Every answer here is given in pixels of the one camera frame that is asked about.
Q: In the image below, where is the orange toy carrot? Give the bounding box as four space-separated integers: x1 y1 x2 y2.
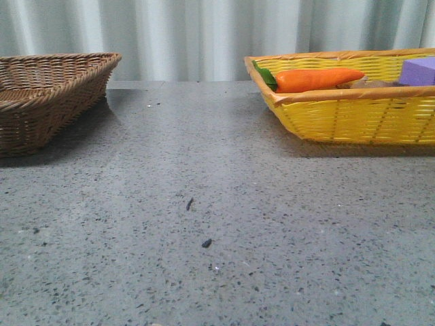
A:
256 68 365 93

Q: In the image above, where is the purple foam block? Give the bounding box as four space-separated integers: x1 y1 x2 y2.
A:
399 56 434 86

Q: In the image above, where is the white curtain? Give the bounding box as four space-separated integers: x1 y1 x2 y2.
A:
1 1 434 82

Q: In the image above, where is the yellow woven basket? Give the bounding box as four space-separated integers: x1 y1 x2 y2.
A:
244 48 434 145

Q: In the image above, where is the brown wicker basket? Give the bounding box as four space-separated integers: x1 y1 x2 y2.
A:
1 52 122 158

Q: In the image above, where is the brown dried root piece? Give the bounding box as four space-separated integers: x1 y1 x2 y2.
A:
334 76 407 89

